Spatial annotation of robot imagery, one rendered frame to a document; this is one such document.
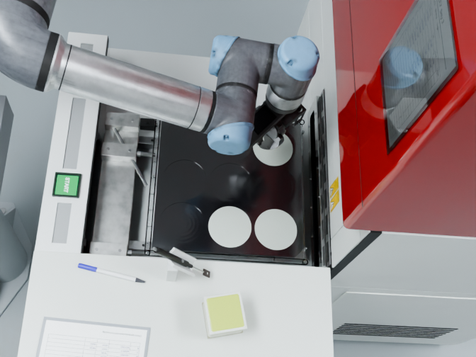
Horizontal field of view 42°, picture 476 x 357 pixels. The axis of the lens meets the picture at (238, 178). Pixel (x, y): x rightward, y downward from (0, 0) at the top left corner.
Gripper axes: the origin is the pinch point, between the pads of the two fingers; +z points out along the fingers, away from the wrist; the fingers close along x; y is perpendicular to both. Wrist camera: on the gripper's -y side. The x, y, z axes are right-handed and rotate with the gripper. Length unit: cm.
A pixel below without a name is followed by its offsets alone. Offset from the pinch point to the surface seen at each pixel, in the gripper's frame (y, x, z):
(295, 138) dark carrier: 12.8, -1.6, 9.4
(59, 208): -42.6, 16.9, 3.7
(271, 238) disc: -9.5, -16.6, 9.4
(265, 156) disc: 3.5, -0.7, 9.3
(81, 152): -31.2, 24.5, 3.3
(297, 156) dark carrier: 9.7, -5.6, 9.4
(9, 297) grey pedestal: -63, 37, 98
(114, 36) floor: 32, 103, 99
